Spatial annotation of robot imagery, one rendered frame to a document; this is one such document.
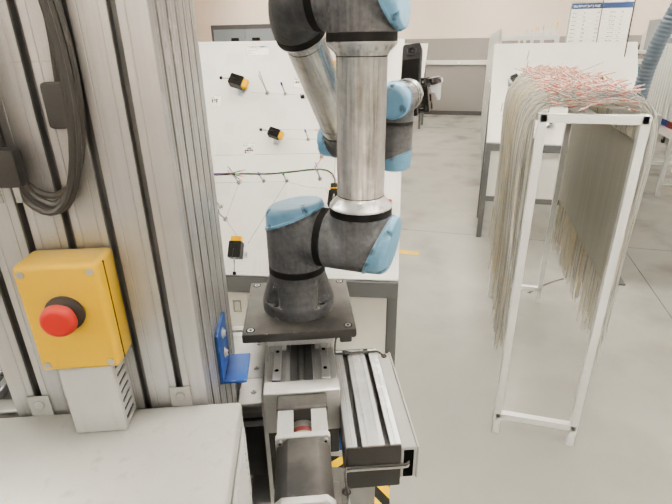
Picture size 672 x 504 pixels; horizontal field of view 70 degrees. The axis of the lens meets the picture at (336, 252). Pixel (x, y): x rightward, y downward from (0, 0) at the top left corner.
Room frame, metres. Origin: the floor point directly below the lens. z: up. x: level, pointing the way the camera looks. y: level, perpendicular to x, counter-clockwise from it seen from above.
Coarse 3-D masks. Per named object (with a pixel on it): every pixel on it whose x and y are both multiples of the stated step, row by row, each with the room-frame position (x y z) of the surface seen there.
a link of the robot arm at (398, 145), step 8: (392, 128) 1.06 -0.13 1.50; (400, 128) 1.06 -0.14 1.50; (408, 128) 1.07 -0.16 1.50; (392, 136) 1.06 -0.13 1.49; (400, 136) 1.06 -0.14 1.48; (408, 136) 1.07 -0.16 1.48; (392, 144) 1.06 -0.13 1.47; (400, 144) 1.06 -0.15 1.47; (408, 144) 1.07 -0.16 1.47; (392, 152) 1.06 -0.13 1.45; (400, 152) 1.06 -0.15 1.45; (408, 152) 1.07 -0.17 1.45; (392, 160) 1.06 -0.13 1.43; (400, 160) 1.06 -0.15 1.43; (408, 160) 1.07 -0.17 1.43; (392, 168) 1.06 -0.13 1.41; (400, 168) 1.06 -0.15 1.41
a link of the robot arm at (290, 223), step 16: (272, 208) 0.88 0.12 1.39; (288, 208) 0.86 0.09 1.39; (304, 208) 0.85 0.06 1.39; (320, 208) 0.87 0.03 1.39; (272, 224) 0.86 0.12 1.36; (288, 224) 0.84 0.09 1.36; (304, 224) 0.84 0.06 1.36; (320, 224) 0.84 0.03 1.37; (272, 240) 0.86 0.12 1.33; (288, 240) 0.84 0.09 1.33; (304, 240) 0.83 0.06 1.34; (272, 256) 0.86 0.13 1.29; (288, 256) 0.84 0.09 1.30; (304, 256) 0.83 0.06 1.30; (288, 272) 0.84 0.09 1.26; (304, 272) 0.84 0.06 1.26
